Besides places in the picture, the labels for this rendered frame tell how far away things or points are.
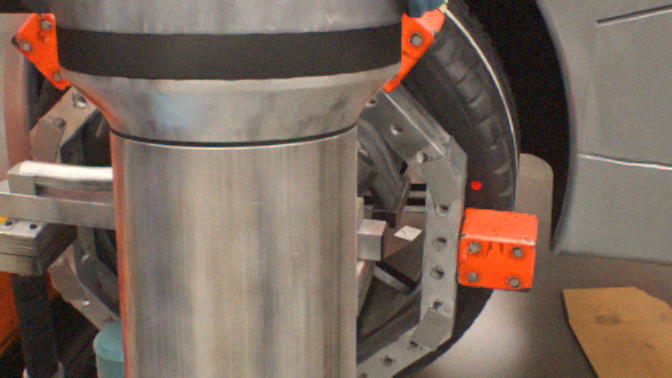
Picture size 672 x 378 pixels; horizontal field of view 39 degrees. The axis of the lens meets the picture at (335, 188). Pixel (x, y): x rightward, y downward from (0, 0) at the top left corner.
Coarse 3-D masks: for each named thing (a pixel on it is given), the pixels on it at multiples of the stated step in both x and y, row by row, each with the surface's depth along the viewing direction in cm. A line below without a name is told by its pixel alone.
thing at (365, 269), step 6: (360, 264) 93; (366, 264) 95; (372, 264) 99; (360, 270) 93; (366, 270) 95; (372, 270) 99; (360, 276) 92; (366, 276) 96; (360, 282) 92; (366, 282) 96; (360, 288) 93; (366, 288) 97; (360, 294) 93; (360, 300) 94; (360, 306) 94
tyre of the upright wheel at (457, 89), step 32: (448, 0) 125; (448, 32) 117; (480, 32) 129; (416, 64) 113; (448, 64) 113; (480, 64) 120; (416, 96) 115; (448, 96) 114; (480, 96) 115; (512, 96) 132; (448, 128) 116; (480, 128) 115; (480, 160) 117; (512, 160) 122; (480, 192) 118; (512, 192) 120; (96, 256) 136; (480, 288) 124
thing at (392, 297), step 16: (96, 128) 127; (96, 144) 129; (96, 160) 130; (368, 192) 124; (416, 192) 123; (368, 208) 125; (416, 208) 124; (112, 240) 135; (416, 240) 148; (112, 256) 135; (400, 256) 148; (416, 256) 141; (384, 272) 129; (400, 272) 130; (416, 272) 134; (368, 288) 145; (384, 288) 142; (400, 288) 130; (416, 288) 127; (368, 304) 140; (384, 304) 136; (400, 304) 130; (368, 320) 135; (384, 320) 131; (368, 336) 132
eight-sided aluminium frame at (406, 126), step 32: (64, 96) 116; (384, 96) 107; (64, 128) 118; (384, 128) 108; (416, 128) 108; (64, 160) 121; (416, 160) 109; (448, 160) 108; (448, 192) 110; (448, 224) 112; (64, 256) 127; (448, 256) 114; (64, 288) 128; (96, 288) 129; (448, 288) 116; (96, 320) 130; (416, 320) 120; (448, 320) 117; (384, 352) 122; (416, 352) 121
